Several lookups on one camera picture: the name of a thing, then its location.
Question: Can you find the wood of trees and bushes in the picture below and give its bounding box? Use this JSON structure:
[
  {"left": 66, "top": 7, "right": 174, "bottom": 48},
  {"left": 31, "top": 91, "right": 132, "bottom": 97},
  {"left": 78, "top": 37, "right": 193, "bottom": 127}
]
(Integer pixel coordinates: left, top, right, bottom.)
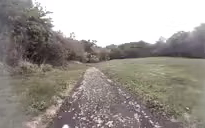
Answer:
[{"left": 0, "top": 0, "right": 111, "bottom": 76}]

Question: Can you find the grass field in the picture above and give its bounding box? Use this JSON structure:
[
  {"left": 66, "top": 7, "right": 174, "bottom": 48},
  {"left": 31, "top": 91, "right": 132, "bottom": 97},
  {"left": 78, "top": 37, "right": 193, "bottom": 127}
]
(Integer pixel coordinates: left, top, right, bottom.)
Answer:
[{"left": 89, "top": 55, "right": 205, "bottom": 128}]

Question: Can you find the leaf-strewn dark asphalt path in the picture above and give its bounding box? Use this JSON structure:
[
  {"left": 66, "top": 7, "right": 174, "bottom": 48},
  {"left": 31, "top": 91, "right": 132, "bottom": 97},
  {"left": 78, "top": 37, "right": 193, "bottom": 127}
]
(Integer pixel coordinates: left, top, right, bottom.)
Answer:
[{"left": 49, "top": 66, "right": 178, "bottom": 128}]

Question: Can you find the distant row of trees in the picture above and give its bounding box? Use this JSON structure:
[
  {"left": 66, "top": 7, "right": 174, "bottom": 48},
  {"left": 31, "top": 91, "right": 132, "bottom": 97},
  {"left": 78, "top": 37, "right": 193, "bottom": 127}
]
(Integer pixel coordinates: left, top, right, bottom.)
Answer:
[{"left": 104, "top": 22, "right": 205, "bottom": 61}]

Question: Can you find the grass verge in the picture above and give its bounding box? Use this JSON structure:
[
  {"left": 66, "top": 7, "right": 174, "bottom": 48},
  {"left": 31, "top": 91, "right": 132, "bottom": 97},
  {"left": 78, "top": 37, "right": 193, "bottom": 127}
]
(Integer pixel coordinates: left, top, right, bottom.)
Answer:
[{"left": 0, "top": 59, "right": 91, "bottom": 128}]

